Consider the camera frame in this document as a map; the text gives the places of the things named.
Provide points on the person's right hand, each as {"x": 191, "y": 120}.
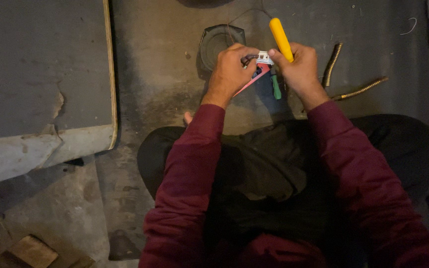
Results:
{"x": 301, "y": 72}

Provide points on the person's left hand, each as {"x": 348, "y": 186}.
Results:
{"x": 228, "y": 73}

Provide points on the small white electrical part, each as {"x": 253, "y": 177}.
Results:
{"x": 263, "y": 58}

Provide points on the red flat tool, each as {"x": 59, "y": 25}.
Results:
{"x": 253, "y": 80}

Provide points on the round black speaker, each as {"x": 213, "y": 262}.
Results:
{"x": 216, "y": 43}

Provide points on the person's black trousers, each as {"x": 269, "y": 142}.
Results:
{"x": 274, "y": 178}

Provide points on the grey wooden board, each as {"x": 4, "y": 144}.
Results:
{"x": 43, "y": 85}

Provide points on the small wooden block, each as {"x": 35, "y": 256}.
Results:
{"x": 32, "y": 252}

